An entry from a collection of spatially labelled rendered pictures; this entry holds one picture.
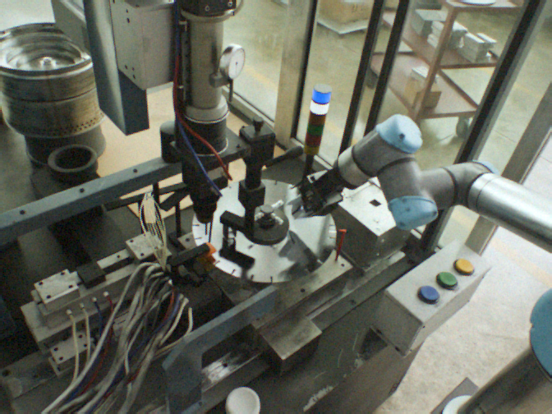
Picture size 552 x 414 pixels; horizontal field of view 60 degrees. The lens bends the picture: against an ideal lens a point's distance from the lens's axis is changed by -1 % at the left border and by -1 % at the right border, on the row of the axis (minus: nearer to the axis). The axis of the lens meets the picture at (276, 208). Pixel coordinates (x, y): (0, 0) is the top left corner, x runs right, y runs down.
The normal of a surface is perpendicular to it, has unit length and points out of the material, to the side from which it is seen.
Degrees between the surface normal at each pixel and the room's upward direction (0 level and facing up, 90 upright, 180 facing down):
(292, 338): 0
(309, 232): 0
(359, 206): 0
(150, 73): 90
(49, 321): 90
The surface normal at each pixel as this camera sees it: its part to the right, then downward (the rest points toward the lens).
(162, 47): 0.63, 0.57
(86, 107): 0.81, 0.45
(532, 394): -0.78, 0.39
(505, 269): 0.11, -0.73
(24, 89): -0.07, 0.67
